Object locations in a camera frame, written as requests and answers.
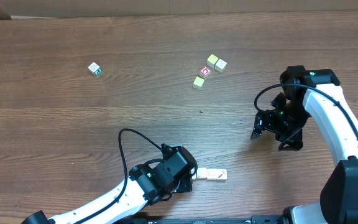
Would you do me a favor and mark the yellow G wooden block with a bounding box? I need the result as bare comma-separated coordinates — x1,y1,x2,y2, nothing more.
196,167,208,180

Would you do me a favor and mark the yellow crayon wooden block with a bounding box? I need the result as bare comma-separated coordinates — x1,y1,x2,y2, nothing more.
216,169,227,181

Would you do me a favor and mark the cream E wooden block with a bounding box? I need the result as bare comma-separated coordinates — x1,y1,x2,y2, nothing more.
191,170,197,180

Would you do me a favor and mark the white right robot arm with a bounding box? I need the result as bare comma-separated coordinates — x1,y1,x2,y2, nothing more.
250,65,358,224

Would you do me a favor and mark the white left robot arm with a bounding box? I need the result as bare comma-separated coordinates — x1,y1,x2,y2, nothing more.
23,144,197,224

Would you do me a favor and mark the plain cream wooden block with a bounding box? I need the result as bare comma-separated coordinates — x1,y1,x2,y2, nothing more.
214,58,227,73

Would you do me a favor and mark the pale yellow wooden block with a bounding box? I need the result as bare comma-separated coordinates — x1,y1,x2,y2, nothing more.
193,77,204,90

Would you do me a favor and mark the red top wooden block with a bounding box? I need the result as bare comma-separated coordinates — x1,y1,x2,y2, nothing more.
199,66,212,79

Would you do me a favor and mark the yellow top wooden block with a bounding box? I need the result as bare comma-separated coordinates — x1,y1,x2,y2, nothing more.
206,54,219,68

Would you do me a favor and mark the green letter wooden block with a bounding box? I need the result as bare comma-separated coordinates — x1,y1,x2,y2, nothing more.
88,62,102,77

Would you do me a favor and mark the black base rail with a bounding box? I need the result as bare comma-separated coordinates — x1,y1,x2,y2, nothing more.
117,215,287,224

